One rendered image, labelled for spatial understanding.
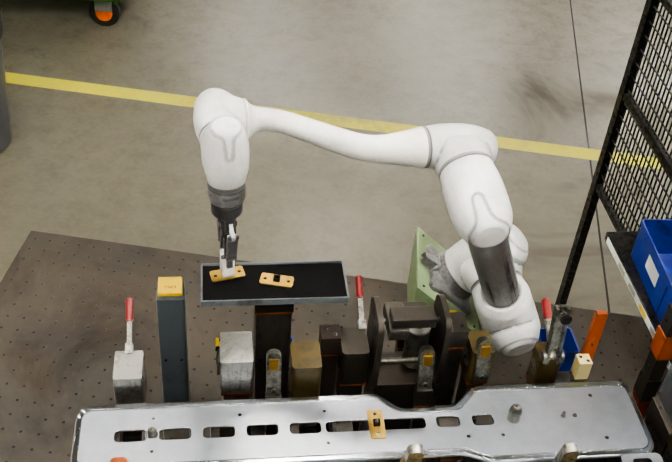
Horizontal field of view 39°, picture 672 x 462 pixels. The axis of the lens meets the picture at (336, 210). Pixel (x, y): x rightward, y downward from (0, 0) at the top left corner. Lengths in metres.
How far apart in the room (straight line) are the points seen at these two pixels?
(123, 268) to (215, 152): 1.12
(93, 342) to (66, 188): 1.80
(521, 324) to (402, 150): 0.69
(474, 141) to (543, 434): 0.73
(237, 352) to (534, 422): 0.74
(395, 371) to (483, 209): 0.57
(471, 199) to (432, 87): 3.33
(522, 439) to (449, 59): 3.65
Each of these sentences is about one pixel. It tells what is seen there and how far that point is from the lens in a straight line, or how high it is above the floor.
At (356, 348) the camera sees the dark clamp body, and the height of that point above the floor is 1.08.
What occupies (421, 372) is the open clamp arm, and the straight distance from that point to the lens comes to 2.42.
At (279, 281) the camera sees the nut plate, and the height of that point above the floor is 1.17.
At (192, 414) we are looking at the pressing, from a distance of 2.35.
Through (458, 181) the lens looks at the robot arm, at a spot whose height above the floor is 1.54.
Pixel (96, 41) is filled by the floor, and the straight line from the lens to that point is 5.78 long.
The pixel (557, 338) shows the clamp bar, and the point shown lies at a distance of 2.47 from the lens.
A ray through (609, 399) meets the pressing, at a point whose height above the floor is 1.00.
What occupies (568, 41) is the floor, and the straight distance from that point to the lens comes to 6.17.
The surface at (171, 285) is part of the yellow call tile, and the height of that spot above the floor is 1.16.
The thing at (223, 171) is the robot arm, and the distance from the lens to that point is 2.13.
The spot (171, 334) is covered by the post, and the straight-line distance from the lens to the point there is 2.50.
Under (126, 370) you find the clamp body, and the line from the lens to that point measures 2.38.
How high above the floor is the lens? 2.84
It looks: 39 degrees down
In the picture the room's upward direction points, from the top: 5 degrees clockwise
